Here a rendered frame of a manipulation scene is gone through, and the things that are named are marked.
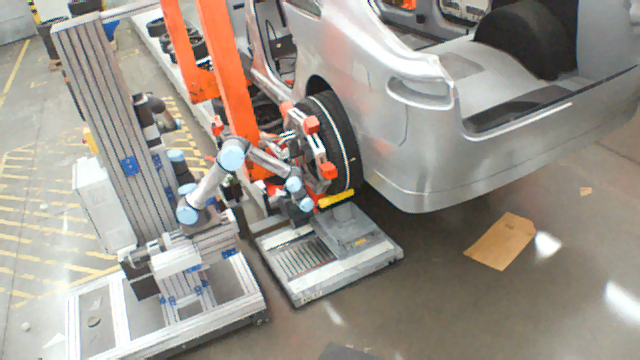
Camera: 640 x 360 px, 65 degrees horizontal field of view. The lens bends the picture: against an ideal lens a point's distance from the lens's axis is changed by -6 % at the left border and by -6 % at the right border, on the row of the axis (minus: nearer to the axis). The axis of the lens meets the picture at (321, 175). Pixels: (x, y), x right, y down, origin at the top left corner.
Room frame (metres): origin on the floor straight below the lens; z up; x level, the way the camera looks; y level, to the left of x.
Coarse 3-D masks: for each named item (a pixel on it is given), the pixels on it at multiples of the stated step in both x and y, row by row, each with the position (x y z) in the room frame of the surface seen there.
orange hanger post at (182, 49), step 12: (168, 0) 5.17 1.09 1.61; (168, 12) 5.16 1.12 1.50; (180, 12) 5.19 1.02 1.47; (168, 24) 5.14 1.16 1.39; (180, 24) 5.18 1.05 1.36; (180, 36) 5.17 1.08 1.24; (180, 48) 5.16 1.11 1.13; (180, 60) 5.15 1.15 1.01; (192, 60) 5.19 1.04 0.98; (180, 72) 5.28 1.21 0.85; (192, 72) 5.17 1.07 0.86; (192, 84) 5.16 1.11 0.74; (192, 96) 5.14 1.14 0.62; (204, 96) 5.18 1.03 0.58
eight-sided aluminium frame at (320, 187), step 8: (288, 112) 3.09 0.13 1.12; (296, 112) 3.08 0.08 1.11; (288, 120) 3.15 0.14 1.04; (296, 120) 2.98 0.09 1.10; (288, 128) 3.24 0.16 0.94; (312, 144) 2.81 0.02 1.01; (320, 144) 2.81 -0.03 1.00; (312, 152) 2.80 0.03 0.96; (320, 152) 2.77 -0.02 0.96; (320, 160) 2.77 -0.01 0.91; (304, 168) 3.17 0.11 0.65; (304, 176) 3.11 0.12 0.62; (312, 176) 3.09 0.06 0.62; (320, 176) 2.77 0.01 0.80; (312, 184) 2.99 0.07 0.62; (320, 184) 2.79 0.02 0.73; (328, 184) 2.79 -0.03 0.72; (320, 192) 2.89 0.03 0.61
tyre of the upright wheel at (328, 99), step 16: (320, 96) 3.09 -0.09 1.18; (336, 96) 3.06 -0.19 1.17; (304, 112) 3.07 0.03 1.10; (320, 112) 2.93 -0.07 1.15; (336, 112) 2.92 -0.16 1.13; (320, 128) 2.85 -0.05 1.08; (336, 128) 2.83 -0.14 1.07; (336, 144) 2.78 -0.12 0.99; (352, 144) 2.80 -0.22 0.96; (336, 160) 2.74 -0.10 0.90; (352, 160) 2.77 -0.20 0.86; (352, 176) 2.78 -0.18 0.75; (336, 192) 2.82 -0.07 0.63
